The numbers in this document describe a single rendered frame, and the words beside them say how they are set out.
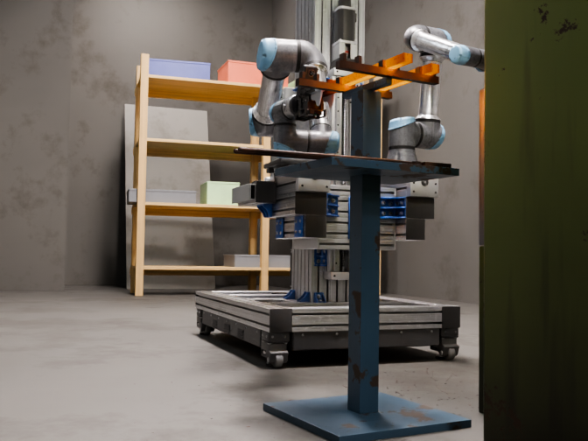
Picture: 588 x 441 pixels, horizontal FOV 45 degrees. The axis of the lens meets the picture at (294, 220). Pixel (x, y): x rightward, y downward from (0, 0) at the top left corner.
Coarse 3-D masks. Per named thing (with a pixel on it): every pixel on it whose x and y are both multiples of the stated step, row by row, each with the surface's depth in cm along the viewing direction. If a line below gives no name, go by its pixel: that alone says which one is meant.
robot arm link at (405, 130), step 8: (392, 120) 310; (400, 120) 307; (408, 120) 307; (392, 128) 309; (400, 128) 307; (408, 128) 307; (416, 128) 310; (392, 136) 309; (400, 136) 307; (408, 136) 307; (416, 136) 310; (392, 144) 309; (400, 144) 307; (408, 144) 307; (416, 144) 313
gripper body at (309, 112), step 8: (304, 96) 217; (296, 104) 225; (304, 104) 217; (312, 104) 217; (320, 104) 217; (296, 112) 225; (304, 112) 216; (312, 112) 216; (320, 112) 219; (296, 120) 225; (304, 120) 226
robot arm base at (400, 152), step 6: (390, 150) 310; (396, 150) 307; (402, 150) 306; (408, 150) 307; (414, 150) 309; (390, 156) 308; (396, 156) 307; (402, 156) 305; (408, 156) 306; (414, 156) 308
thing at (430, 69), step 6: (426, 66) 187; (432, 66) 185; (438, 66) 186; (414, 72) 191; (426, 72) 187; (432, 72) 186; (438, 72) 186; (396, 84) 200; (402, 84) 200; (384, 90) 207
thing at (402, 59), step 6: (402, 54) 176; (408, 54) 177; (390, 60) 181; (396, 60) 178; (402, 60) 176; (408, 60) 176; (390, 66) 181; (396, 66) 181; (342, 78) 201; (348, 78) 198; (354, 78) 196; (360, 78) 194; (366, 78) 193; (348, 84) 201; (324, 96) 215
